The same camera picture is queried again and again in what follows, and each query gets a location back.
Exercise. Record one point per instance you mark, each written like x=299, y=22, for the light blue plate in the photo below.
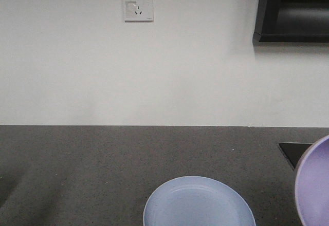
x=196, y=200

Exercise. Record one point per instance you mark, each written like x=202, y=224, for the purple plastic bowl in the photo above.
x=311, y=184

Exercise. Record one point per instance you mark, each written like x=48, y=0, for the white wall power socket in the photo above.
x=138, y=10

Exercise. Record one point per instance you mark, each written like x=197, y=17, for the black induction cooktop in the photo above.
x=293, y=151

